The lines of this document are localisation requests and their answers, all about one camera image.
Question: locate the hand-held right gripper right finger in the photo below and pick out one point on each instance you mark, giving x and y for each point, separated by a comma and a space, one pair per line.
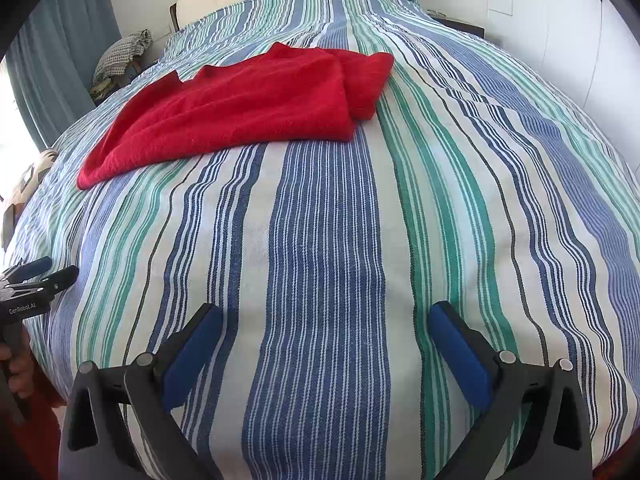
460, 355

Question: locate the blue curtain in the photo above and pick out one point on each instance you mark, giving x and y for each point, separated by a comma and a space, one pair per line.
65, 60

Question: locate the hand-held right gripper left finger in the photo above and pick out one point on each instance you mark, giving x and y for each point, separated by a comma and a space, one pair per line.
192, 355

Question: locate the beige striped object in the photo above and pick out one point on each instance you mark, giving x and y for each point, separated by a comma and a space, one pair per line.
27, 180

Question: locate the dark wooden nightstand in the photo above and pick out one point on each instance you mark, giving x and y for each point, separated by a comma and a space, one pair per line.
460, 25

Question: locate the orange fuzzy clothing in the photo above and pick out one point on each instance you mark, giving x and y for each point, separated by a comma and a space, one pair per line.
42, 435

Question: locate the person's left hand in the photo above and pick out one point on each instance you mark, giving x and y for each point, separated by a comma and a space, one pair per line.
22, 365

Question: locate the green patterned cloth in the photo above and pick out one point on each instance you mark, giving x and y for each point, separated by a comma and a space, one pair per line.
106, 89

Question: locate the red sweater with white figure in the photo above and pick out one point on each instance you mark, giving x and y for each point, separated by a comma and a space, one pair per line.
240, 105

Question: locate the checkered cloth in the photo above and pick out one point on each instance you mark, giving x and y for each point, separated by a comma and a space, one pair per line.
120, 52

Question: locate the blue green striped bed cover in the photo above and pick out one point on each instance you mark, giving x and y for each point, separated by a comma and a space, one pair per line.
325, 240

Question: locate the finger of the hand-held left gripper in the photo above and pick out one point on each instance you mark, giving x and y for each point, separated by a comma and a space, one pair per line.
35, 266
50, 280

